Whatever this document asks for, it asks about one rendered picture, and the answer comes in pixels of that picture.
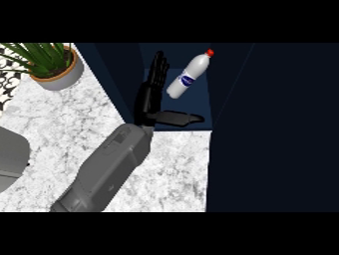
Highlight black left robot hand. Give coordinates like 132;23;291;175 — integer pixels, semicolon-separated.
133;50;206;129

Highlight dark navy cabinet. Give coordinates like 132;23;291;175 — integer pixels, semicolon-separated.
74;42;254;132

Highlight white water bottle red cap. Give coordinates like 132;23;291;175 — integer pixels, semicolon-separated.
166;48;216;100

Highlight dark navy cabinet door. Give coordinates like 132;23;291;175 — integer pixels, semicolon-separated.
204;42;339;213

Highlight grey plant pot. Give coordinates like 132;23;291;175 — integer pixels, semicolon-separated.
28;45;86;92

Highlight green leafy plant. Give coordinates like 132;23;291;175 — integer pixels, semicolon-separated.
0;42;75;80

